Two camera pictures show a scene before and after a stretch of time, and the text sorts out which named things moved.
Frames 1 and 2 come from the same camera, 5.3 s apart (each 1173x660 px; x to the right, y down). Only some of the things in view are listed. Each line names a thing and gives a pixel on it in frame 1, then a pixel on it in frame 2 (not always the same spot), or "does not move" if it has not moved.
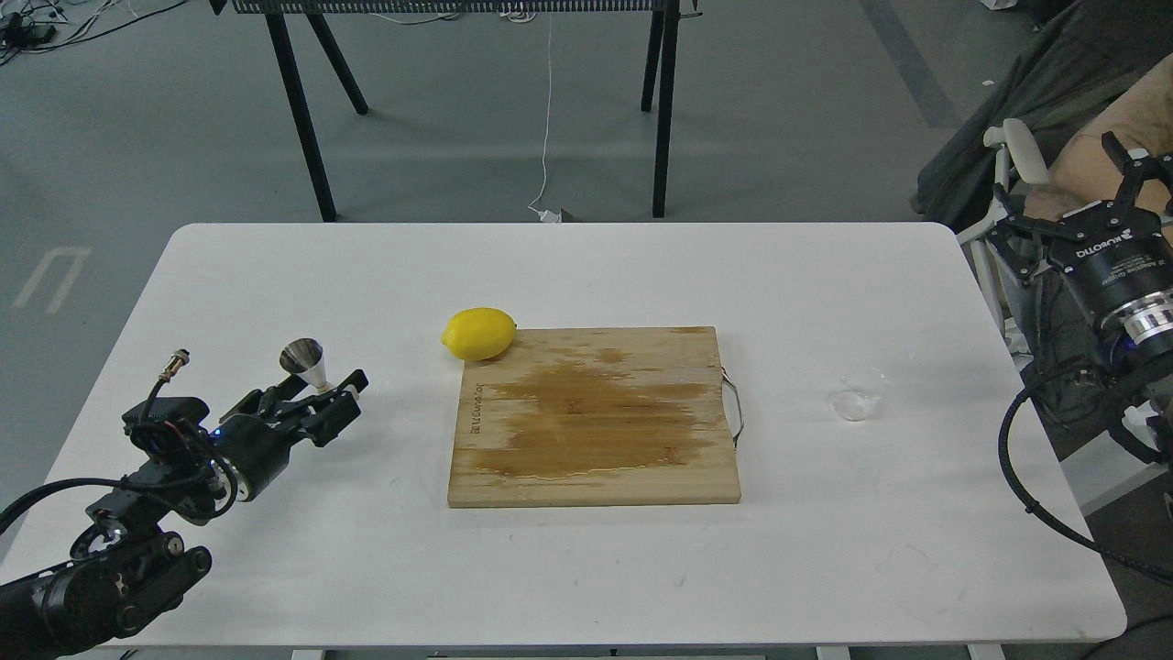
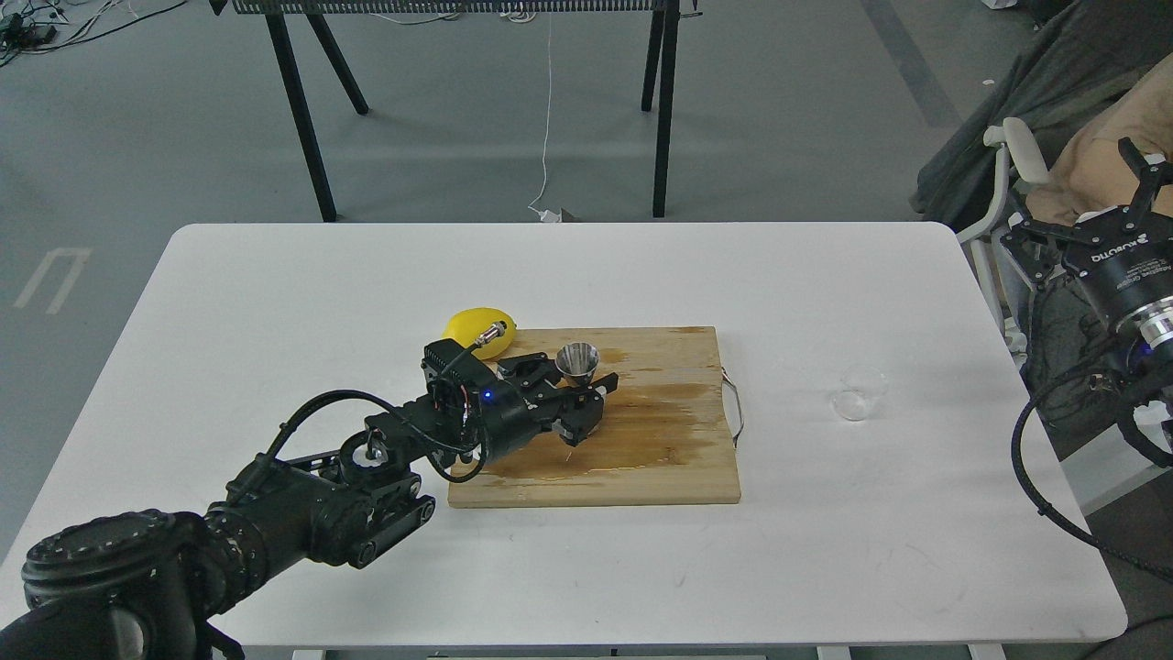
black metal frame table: [661, 58] does not move
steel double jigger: [305, 357] -> [576, 361]
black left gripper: [255, 451] -> [509, 417]
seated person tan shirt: [1140, 115] does not move
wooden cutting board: [581, 417] does not move
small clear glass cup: [860, 385] does not move
